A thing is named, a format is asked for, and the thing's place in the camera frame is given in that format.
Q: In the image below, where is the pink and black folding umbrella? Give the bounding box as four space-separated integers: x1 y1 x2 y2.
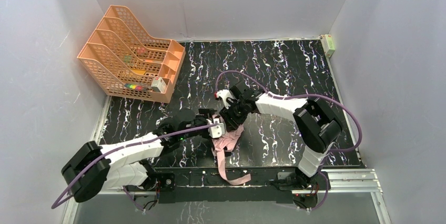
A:
212 125 251 186

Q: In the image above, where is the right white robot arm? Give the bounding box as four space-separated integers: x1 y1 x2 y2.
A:
215 82 342 179

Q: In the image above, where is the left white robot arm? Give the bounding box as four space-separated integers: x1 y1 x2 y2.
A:
61 109 226 203

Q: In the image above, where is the small white red box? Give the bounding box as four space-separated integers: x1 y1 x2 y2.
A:
150 77 168 93

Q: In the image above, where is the colourful marker set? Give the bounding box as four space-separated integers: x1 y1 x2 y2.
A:
124 83 149 91

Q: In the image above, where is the orange plastic file organizer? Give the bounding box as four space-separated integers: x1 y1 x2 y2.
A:
77 5 185 103

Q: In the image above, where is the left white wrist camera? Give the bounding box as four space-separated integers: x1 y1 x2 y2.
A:
207 116 226 139

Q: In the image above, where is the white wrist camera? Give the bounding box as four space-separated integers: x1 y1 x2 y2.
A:
207 116 226 139
215 89 237 109

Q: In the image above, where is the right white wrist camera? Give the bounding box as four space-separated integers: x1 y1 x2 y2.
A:
215 89 237 109

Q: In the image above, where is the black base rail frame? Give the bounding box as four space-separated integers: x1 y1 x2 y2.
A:
66 166 384 212

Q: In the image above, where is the white green wall socket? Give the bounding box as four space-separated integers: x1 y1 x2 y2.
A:
320 34 336 58

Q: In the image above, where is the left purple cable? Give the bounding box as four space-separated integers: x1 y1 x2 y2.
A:
50 123 220 210

